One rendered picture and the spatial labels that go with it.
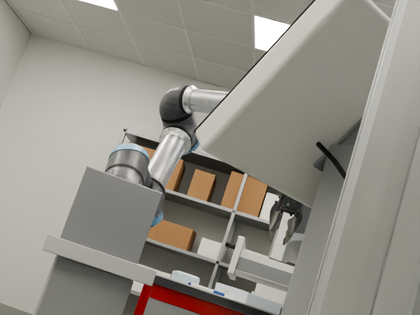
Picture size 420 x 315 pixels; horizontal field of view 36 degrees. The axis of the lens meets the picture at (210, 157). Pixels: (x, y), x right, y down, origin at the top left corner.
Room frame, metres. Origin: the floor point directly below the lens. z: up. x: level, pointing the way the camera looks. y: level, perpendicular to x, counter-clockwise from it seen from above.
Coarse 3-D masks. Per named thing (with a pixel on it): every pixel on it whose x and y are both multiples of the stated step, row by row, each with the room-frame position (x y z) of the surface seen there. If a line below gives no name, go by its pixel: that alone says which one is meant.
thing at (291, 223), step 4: (288, 220) 1.93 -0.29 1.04; (292, 220) 1.91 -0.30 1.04; (296, 220) 1.92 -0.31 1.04; (288, 224) 1.93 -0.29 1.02; (292, 224) 1.90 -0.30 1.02; (288, 228) 1.93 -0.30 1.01; (292, 228) 1.88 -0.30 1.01; (288, 232) 1.93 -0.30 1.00; (292, 232) 1.92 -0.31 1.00; (288, 236) 1.92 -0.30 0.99; (284, 240) 1.93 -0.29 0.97; (288, 240) 1.92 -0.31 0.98; (284, 244) 1.93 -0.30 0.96
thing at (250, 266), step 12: (240, 264) 1.79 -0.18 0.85; (252, 264) 1.79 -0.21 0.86; (264, 264) 1.79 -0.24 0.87; (276, 264) 1.78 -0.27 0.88; (240, 276) 2.01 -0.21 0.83; (252, 276) 1.80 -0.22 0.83; (264, 276) 1.78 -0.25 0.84; (276, 276) 1.78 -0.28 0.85; (288, 276) 1.77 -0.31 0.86; (276, 288) 1.99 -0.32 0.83
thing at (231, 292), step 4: (216, 284) 2.53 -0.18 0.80; (220, 284) 2.53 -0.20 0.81; (224, 284) 2.52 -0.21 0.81; (216, 288) 2.53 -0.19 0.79; (220, 288) 2.53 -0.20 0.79; (224, 288) 2.52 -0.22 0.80; (228, 288) 2.51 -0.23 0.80; (232, 288) 2.50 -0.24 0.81; (236, 288) 2.49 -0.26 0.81; (224, 292) 2.51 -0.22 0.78; (228, 292) 2.51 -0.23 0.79; (232, 292) 2.50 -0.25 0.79; (236, 292) 2.49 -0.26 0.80; (240, 292) 2.48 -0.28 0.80; (224, 296) 2.51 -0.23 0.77; (228, 296) 2.51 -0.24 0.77; (232, 296) 2.50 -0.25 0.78; (236, 296) 2.49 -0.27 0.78; (236, 300) 2.49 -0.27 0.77
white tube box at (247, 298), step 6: (240, 294) 2.20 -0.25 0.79; (246, 294) 2.14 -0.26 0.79; (252, 294) 2.13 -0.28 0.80; (240, 300) 2.18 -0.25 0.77; (246, 300) 2.12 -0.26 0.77; (252, 300) 2.13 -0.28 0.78; (258, 300) 2.13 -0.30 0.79; (264, 300) 2.14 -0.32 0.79; (270, 300) 2.14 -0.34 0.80; (258, 306) 2.13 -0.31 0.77; (264, 306) 2.14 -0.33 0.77; (270, 306) 2.14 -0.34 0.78; (276, 306) 2.14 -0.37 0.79; (276, 312) 2.14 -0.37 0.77
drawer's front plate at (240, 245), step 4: (240, 236) 1.78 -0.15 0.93; (240, 240) 1.78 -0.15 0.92; (244, 240) 1.82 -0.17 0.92; (236, 244) 1.78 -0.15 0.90; (240, 244) 1.78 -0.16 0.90; (244, 244) 1.92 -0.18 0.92; (236, 248) 1.78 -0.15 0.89; (240, 248) 1.78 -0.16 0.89; (244, 248) 2.02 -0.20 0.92; (236, 252) 1.78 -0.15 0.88; (240, 252) 1.79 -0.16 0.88; (232, 256) 1.78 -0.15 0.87; (236, 256) 1.78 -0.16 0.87; (232, 260) 1.78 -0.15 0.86; (236, 260) 1.78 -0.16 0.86; (232, 264) 1.78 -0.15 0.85; (236, 264) 1.79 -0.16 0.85; (232, 268) 1.78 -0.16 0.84; (228, 272) 1.78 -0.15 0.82; (232, 272) 1.78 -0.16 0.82; (232, 276) 1.85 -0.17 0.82
